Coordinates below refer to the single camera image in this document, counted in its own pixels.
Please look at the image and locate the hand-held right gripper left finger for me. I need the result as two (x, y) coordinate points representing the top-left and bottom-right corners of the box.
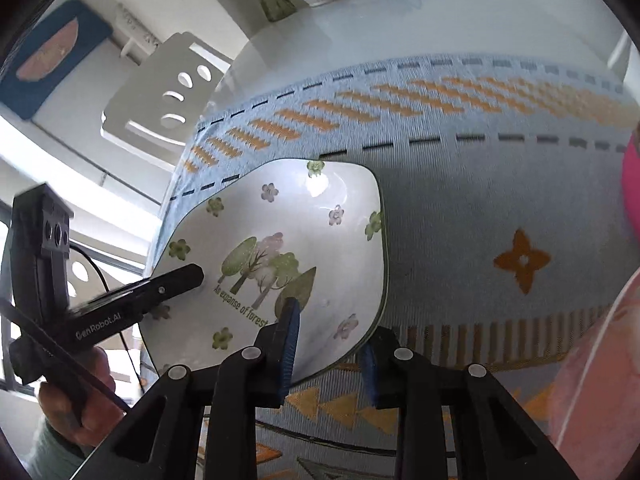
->
(82, 296), (301, 480)

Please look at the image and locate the white plate with tree print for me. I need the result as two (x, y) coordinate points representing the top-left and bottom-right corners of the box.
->
(137, 158), (388, 388)

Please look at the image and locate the white lattice rack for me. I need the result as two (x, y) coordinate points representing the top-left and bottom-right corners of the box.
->
(117, 2), (166, 56)

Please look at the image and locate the person's left hand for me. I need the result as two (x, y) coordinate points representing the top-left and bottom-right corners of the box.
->
(37, 347), (131, 448)

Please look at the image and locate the pink ceramic bowl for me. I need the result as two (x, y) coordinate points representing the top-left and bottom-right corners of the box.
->
(547, 267), (640, 480)

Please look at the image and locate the blue cloth cover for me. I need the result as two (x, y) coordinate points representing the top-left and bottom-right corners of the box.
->
(0, 0), (113, 121)

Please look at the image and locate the thin black cable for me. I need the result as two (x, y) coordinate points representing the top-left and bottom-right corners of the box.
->
(69, 245), (148, 393)

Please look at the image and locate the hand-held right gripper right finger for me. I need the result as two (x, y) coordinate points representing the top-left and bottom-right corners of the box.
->
(357, 327), (588, 480)

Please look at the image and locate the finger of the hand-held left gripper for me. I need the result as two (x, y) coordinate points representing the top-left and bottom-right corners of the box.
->
(122, 262), (205, 314)

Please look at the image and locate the white refrigerator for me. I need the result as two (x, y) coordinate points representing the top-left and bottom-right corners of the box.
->
(0, 0), (176, 201)

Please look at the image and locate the person's left forearm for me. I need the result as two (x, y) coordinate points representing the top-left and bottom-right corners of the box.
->
(22, 420), (101, 480)

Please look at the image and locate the blue patterned table cloth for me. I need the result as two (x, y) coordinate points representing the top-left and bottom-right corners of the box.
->
(145, 52), (640, 480)

